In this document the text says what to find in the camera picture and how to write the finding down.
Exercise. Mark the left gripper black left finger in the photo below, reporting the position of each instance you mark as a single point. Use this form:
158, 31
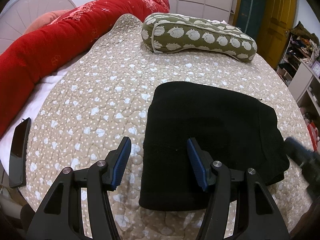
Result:
59, 215

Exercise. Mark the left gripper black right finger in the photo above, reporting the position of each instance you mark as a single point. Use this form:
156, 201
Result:
257, 215

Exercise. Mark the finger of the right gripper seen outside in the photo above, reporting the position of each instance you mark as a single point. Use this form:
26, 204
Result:
306, 159

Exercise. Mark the black pants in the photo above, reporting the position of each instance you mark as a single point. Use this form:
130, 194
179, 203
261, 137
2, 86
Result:
234, 128

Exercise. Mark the black smartphone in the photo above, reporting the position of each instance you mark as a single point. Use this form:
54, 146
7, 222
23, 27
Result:
18, 153

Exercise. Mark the white cluttered shelf unit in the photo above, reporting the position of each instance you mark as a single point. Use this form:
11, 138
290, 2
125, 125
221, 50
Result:
299, 69

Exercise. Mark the white bed sheet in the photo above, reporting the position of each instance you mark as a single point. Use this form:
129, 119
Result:
32, 107

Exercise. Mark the beige dotted quilt bedspread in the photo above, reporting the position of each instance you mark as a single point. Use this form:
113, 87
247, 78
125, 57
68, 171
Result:
105, 96

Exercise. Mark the yellow wooden door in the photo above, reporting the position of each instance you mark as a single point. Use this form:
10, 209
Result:
274, 30

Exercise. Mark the red long bolster pillow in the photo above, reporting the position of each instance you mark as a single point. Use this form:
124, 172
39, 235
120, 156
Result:
41, 52

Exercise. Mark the green hedgehog print pillow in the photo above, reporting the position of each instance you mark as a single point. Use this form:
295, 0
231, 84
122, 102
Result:
165, 33

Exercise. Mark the pink pillow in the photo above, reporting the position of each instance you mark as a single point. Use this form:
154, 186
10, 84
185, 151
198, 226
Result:
44, 20

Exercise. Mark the round white headboard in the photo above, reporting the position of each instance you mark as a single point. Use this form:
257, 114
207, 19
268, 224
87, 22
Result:
20, 14

